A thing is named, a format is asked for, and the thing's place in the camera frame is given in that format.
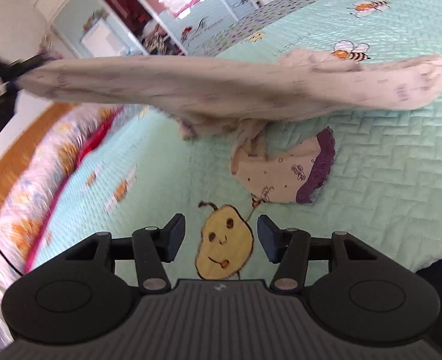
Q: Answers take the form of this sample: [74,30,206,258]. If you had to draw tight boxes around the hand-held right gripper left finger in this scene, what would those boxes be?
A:
[65,213,186,295]

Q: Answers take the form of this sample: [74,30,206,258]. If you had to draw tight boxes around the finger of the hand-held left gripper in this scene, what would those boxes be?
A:
[13,53,55,79]

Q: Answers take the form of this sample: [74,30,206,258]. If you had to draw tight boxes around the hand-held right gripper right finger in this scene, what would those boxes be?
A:
[257,214,379,295]

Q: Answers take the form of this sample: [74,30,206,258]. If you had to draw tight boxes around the cream printed shirt purple lace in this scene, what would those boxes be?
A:
[19,49,442,205]

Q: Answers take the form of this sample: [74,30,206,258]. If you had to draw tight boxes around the dark red hanging clothes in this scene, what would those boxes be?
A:
[101,0,150,31]

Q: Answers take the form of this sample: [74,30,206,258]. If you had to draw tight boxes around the pile of clothes in wardrobe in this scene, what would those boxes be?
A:
[142,24,188,55]

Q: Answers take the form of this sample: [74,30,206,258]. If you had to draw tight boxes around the wooden headboard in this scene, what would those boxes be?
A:
[0,101,75,248]

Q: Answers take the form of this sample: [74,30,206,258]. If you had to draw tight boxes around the blue bordered chart poster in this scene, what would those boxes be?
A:
[79,19,132,57]

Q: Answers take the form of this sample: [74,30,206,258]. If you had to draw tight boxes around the red blanket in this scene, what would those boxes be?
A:
[24,110,124,274]

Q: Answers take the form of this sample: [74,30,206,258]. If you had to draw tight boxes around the pink floral rolled duvet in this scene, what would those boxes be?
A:
[0,107,120,346]

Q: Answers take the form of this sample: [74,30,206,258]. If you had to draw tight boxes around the green bee-print quilt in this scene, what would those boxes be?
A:
[26,0,442,282]

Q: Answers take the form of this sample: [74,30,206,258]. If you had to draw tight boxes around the light blue sliding-door wardrobe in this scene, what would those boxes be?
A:
[34,0,259,59]

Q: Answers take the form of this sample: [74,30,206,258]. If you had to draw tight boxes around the purple heart-print bedsheet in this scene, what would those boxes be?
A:
[187,0,341,57]

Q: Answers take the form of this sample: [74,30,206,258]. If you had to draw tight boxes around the black cable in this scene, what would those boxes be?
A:
[0,227,27,275]

